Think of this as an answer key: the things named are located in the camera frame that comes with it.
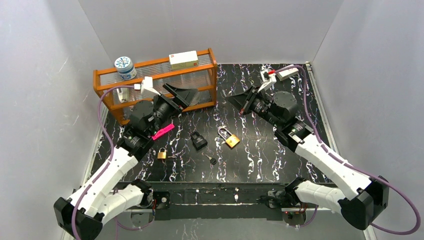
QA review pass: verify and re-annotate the long shackle brass padlock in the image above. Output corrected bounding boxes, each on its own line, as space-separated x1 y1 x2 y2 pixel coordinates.
217 126 240 149

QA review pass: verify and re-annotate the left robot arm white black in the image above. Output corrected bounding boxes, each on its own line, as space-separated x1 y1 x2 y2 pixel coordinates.
53 83 198 240

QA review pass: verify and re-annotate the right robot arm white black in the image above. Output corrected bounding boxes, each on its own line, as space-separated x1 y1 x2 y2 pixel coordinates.
227 87 389 230

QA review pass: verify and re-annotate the black head key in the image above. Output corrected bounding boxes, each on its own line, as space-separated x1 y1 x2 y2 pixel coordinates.
205 155 218 165

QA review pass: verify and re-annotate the orange wooden shelf rack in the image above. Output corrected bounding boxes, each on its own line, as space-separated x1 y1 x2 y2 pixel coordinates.
92 48 218 125

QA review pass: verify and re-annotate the white olive box on shelf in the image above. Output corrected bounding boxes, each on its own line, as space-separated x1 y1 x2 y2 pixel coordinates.
169 50 199 71

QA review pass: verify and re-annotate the white small box on table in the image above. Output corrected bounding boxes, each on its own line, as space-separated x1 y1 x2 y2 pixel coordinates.
276 67 299 81

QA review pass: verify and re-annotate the small brass padlock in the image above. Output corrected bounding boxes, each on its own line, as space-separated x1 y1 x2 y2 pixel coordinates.
157 147 167 160

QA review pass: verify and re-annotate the black padlock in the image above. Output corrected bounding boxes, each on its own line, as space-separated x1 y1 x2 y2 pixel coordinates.
190 131 208 151

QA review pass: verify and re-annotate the blue white round tin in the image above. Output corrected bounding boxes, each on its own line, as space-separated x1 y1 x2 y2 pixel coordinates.
114 56 137 81

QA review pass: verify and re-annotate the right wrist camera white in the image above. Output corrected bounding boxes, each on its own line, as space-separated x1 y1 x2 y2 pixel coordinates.
258 68 277 92

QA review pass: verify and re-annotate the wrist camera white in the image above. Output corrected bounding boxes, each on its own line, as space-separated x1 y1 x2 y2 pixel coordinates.
133 76 161 98
258 68 277 92

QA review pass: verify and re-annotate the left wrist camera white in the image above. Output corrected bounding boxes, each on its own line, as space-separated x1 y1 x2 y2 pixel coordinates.
133 76 161 98

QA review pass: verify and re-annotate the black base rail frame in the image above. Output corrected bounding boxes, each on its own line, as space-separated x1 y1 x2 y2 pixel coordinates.
67 181 339 229

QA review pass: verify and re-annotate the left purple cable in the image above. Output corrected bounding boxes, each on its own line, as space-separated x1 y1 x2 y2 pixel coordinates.
71 85 137 240

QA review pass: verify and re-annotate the purple cable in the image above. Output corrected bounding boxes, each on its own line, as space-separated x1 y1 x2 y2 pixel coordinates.
273 64 422 236
71 85 137 240

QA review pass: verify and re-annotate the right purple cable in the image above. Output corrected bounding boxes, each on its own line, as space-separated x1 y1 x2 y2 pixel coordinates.
273 64 422 236

